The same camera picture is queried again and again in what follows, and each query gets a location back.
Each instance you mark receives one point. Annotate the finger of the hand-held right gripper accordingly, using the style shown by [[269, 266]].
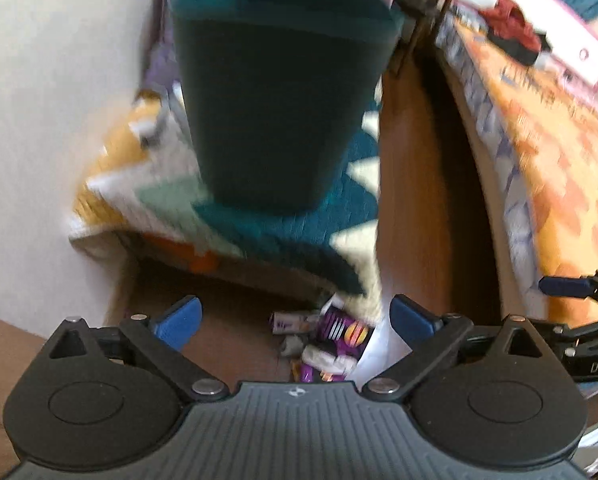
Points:
[[566, 286]]

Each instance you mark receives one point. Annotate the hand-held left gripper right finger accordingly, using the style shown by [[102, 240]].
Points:
[[411, 317]]

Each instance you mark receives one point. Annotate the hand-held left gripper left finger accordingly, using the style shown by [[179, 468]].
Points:
[[179, 320]]

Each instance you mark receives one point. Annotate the purple snack packet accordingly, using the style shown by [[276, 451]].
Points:
[[346, 330]]

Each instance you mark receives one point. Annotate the white tissue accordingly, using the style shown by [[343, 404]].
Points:
[[329, 357]]

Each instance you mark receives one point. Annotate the white purple wrapper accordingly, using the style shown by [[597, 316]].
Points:
[[294, 322]]

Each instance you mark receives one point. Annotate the small purple wrapper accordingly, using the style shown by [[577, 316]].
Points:
[[309, 372]]

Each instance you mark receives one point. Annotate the dark teal plastic bin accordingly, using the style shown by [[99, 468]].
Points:
[[279, 100]]

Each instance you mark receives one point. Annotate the white paper sheet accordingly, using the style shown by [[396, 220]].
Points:
[[381, 355]]

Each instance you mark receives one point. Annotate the orange cloth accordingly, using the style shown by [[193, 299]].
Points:
[[189, 257]]

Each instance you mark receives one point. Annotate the patchwork triangle quilt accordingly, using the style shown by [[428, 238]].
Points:
[[289, 240]]

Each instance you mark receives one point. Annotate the bed with orange cover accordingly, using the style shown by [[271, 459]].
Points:
[[554, 150]]

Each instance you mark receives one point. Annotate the beige wooden door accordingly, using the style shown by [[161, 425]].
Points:
[[4, 385]]

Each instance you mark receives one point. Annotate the black clothing pile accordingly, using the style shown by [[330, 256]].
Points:
[[526, 52]]

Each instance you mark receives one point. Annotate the pink white headboard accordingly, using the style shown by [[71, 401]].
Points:
[[569, 25]]

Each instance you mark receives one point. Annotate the red clothing pile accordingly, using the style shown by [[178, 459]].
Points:
[[511, 25]]

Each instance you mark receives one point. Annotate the dark wooden chair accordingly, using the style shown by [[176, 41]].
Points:
[[429, 5]]

